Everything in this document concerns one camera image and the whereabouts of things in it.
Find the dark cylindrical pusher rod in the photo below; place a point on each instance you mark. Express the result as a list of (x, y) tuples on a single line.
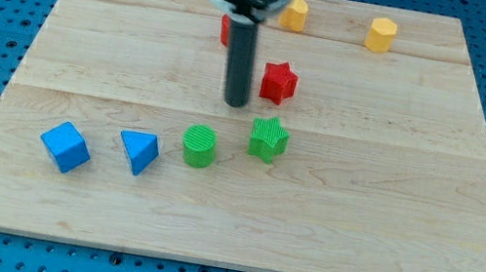
[(241, 53)]

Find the blue triangle block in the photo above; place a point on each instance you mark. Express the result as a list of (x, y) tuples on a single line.
[(141, 149)]

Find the red block behind rod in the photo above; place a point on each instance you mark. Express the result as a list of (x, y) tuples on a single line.
[(224, 32)]

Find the red star block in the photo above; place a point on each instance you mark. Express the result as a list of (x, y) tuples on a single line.
[(279, 82)]

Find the green star block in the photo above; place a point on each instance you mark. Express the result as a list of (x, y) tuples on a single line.
[(267, 139)]

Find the green cylinder block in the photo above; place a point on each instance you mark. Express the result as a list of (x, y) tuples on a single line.
[(199, 146)]

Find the yellow hexagon block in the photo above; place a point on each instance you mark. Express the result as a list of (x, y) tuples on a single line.
[(380, 35)]

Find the wooden board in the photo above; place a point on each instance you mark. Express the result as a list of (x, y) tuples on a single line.
[(384, 170)]

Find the blue cube block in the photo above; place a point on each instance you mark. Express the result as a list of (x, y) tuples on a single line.
[(66, 146)]

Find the yellow block near mount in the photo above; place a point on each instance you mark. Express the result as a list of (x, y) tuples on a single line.
[(294, 15)]

